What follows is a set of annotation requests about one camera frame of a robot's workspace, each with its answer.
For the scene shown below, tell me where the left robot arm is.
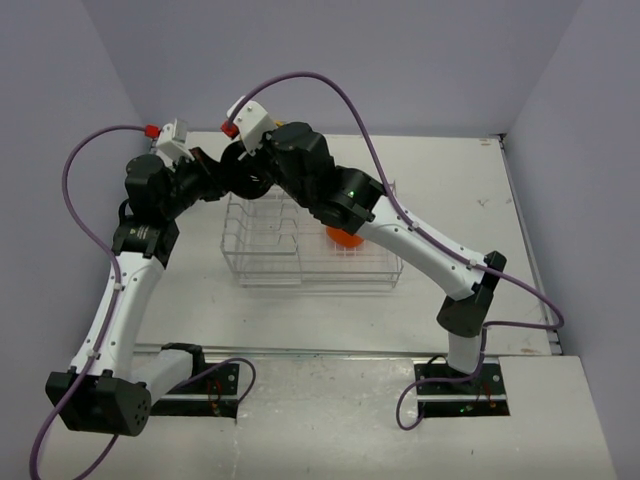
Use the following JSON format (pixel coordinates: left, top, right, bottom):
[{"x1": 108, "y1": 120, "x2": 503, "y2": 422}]
[{"x1": 45, "y1": 148, "x2": 227, "y2": 437}]

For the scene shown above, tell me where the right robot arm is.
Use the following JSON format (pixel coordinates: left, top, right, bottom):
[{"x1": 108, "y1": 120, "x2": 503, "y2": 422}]
[{"x1": 240, "y1": 120, "x2": 506, "y2": 393}]

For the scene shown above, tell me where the orange cup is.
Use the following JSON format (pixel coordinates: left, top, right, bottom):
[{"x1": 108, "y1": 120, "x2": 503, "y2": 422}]
[{"x1": 325, "y1": 226, "x2": 364, "y2": 249}]

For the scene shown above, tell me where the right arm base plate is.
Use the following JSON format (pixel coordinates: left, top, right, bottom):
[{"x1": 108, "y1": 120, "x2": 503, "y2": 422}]
[{"x1": 416, "y1": 359, "x2": 510, "y2": 419}]

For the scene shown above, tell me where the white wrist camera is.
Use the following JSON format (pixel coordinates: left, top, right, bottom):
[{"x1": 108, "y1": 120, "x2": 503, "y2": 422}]
[
  {"x1": 144, "y1": 118, "x2": 194, "y2": 163},
  {"x1": 220, "y1": 97, "x2": 277, "y2": 156}
]

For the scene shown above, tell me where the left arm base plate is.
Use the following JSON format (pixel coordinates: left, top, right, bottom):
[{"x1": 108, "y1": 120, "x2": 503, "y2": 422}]
[{"x1": 151, "y1": 363, "x2": 240, "y2": 419}]

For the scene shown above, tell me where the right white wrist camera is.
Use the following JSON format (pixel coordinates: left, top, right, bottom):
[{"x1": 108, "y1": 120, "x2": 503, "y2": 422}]
[{"x1": 220, "y1": 97, "x2": 277, "y2": 156}]

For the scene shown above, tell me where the black bowl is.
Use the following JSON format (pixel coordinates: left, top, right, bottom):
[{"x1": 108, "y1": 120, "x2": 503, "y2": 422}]
[{"x1": 220, "y1": 142, "x2": 273, "y2": 200}]

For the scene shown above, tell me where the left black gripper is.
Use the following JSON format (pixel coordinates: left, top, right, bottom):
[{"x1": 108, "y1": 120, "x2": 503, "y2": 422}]
[{"x1": 160, "y1": 146, "x2": 244, "y2": 218}]

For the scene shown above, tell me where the white wire dish rack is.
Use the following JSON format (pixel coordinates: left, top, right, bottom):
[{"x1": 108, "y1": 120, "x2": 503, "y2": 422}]
[{"x1": 220, "y1": 187, "x2": 403, "y2": 291}]

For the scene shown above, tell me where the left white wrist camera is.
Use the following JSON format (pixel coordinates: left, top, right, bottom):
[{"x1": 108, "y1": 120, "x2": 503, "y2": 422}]
[{"x1": 144, "y1": 118, "x2": 194, "y2": 163}]

